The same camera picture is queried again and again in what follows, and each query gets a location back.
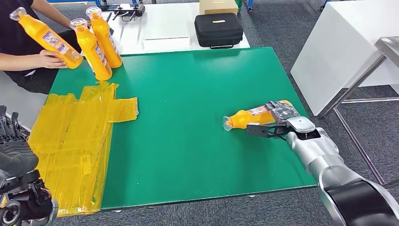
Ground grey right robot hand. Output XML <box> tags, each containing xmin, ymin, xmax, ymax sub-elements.
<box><xmin>265</xmin><ymin>100</ymin><xmax>302</xmax><ymax>126</ymax></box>

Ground person's right hand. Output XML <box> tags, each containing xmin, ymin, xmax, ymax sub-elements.
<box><xmin>38</xmin><ymin>49</ymin><xmax>68</xmax><ymax>70</ymax></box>

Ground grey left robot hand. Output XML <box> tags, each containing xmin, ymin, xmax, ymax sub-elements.
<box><xmin>0</xmin><ymin>104</ymin><xmax>40</xmax><ymax>183</ymax></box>

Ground orange detergent bottle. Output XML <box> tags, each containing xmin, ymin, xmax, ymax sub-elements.
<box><xmin>222</xmin><ymin>99</ymin><xmax>294</xmax><ymax>132</ymax></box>
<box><xmin>69</xmin><ymin>18</ymin><xmax>113</xmax><ymax>82</ymax></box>
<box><xmin>9</xmin><ymin>7</ymin><xmax>84</xmax><ymax>70</ymax></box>
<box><xmin>85</xmin><ymin>6</ymin><xmax>123</xmax><ymax>69</ymax></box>

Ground person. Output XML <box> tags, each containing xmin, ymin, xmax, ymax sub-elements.
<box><xmin>0</xmin><ymin>0</ymin><xmax>92</xmax><ymax>95</ymax></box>

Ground stainless steel table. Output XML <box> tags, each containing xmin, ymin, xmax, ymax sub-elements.
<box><xmin>0</xmin><ymin>71</ymin><xmax>48</xmax><ymax>131</ymax></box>
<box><xmin>318</xmin><ymin>36</ymin><xmax>399</xmax><ymax>189</ymax></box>

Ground yellow plastic sheet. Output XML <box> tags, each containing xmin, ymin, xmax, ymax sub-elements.
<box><xmin>27</xmin><ymin>81</ymin><xmax>139</xmax><ymax>218</ymax></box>

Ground white side table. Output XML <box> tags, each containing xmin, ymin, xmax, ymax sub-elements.
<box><xmin>290</xmin><ymin>0</ymin><xmax>399</xmax><ymax>117</ymax></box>

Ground black handheld controller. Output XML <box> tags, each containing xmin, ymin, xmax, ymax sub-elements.
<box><xmin>112</xmin><ymin>2</ymin><xmax>146</xmax><ymax>22</ymax></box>

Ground black carrying case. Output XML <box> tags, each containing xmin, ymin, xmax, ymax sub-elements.
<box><xmin>194</xmin><ymin>13</ymin><xmax>244</xmax><ymax>50</ymax></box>

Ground brown cardboard box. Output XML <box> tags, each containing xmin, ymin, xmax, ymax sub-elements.
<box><xmin>199</xmin><ymin>0</ymin><xmax>239</xmax><ymax>15</ymax></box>

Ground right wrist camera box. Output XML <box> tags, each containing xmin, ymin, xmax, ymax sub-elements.
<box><xmin>246</xmin><ymin>122</ymin><xmax>290</xmax><ymax>140</ymax></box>

